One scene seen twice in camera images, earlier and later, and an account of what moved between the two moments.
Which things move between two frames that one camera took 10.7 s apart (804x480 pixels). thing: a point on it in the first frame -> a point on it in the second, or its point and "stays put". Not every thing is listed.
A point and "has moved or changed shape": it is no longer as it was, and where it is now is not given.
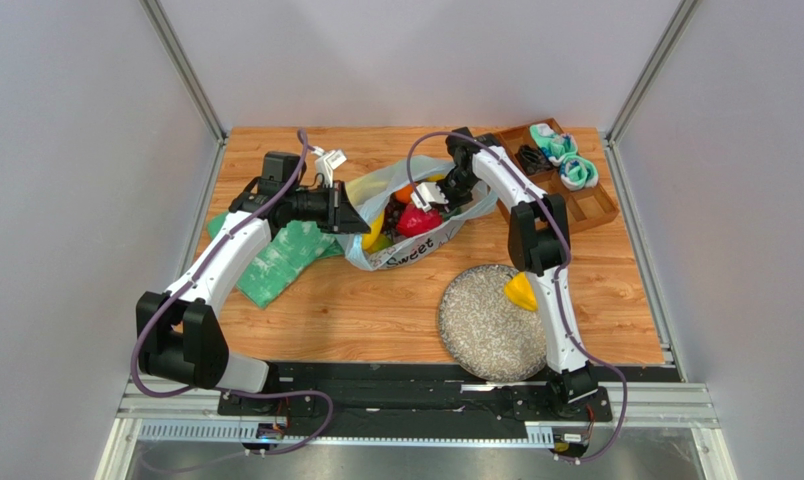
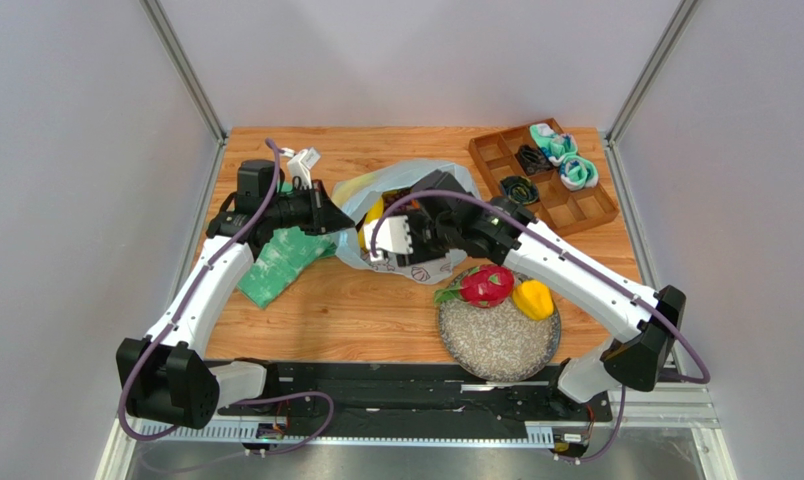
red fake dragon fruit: x=414 y=221 has moved or changed shape
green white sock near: x=577 y=172 stays put
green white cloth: x=293 y=247 stays put
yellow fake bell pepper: x=519 y=290 stays put
